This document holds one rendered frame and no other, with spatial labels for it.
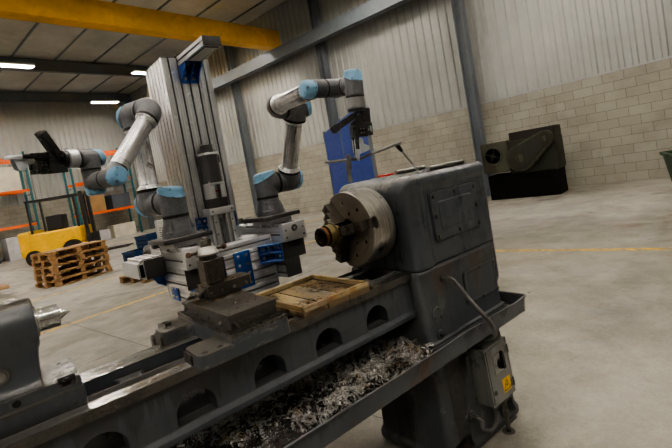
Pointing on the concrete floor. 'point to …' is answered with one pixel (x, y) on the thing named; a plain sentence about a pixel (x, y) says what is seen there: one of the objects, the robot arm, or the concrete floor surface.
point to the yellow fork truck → (60, 233)
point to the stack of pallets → (70, 264)
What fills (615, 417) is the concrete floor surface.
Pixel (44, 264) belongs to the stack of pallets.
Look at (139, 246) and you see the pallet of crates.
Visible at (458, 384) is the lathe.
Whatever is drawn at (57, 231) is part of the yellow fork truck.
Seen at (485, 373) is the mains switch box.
